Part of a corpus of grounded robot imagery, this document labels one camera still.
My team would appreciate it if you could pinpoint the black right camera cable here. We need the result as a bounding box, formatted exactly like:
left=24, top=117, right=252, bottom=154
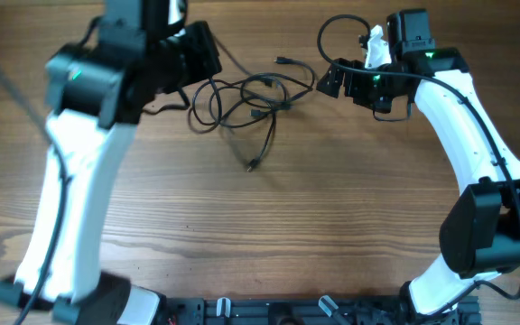
left=316, top=14, right=520, bottom=317

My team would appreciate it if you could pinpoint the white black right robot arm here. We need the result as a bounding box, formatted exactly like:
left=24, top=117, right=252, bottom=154
left=317, top=9, right=520, bottom=324

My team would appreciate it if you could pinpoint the black left camera cable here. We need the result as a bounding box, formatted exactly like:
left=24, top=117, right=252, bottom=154
left=0, top=0, right=74, bottom=325

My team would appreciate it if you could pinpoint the black USB cable dark plug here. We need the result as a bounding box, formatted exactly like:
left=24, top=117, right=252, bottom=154
left=208, top=74, right=293, bottom=173

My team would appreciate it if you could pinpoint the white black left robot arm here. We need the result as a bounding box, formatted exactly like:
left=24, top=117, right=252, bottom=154
left=0, top=1, right=221, bottom=324

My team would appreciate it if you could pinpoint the black camera cable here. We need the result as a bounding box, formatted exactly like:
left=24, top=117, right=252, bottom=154
left=0, top=0, right=74, bottom=325
left=316, top=14, right=520, bottom=317

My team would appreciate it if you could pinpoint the black USB cable white plug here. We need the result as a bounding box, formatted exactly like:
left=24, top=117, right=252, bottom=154
left=187, top=56, right=318, bottom=135

